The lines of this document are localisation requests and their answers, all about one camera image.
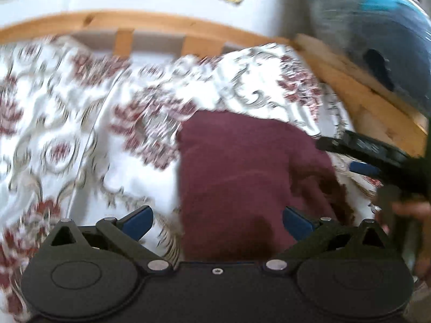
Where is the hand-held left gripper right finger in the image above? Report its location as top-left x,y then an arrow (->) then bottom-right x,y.
264,206 -> 393,272

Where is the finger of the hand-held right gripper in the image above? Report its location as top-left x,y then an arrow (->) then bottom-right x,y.
316,131 -> 410,183
349,162 -> 383,176

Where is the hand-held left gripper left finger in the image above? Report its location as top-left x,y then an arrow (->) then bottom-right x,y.
43,205 -> 171,275

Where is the maroon garment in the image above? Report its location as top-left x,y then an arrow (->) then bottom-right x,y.
177,109 -> 354,263

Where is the person's right hand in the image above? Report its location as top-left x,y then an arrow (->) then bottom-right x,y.
391,201 -> 431,277

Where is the grey blue bulky object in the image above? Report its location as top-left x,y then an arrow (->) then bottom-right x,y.
296,0 -> 431,117

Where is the floral printed blanket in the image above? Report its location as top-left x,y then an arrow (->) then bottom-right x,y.
0,35 -> 431,323

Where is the wooden bed frame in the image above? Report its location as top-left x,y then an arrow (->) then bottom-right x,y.
0,10 -> 430,159

